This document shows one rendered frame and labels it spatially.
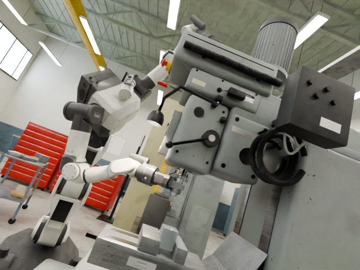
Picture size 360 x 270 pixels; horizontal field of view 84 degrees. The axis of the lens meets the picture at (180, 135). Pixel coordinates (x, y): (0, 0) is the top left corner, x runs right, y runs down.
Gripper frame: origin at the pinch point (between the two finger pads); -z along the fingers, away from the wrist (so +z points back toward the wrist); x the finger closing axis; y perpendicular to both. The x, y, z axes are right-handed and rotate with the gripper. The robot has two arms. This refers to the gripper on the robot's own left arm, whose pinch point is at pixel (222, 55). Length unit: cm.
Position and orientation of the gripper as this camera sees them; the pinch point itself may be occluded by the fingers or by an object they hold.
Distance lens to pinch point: 113.2
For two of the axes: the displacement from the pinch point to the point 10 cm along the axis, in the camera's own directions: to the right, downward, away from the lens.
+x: -1.3, -2.9, -9.5
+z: -6.4, -7.1, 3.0
